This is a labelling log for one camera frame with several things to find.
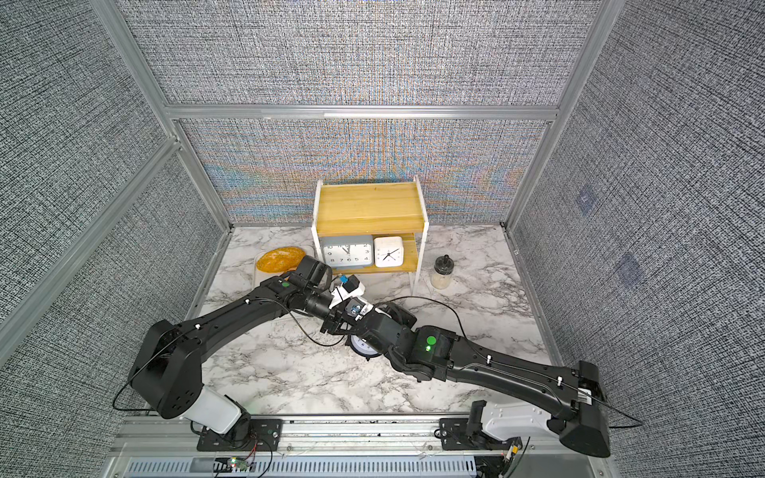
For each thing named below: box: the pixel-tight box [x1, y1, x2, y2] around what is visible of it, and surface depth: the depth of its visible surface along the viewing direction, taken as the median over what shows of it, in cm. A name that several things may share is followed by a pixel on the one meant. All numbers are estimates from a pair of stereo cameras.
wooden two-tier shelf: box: [311, 176, 430, 294], surface depth 81 cm
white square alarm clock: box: [373, 236, 404, 268], surface depth 86 cm
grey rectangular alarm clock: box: [319, 235, 374, 270], surface depth 85 cm
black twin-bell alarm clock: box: [349, 334, 382, 362], surface depth 75 cm
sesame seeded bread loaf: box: [255, 245, 306, 273], surface depth 105 cm
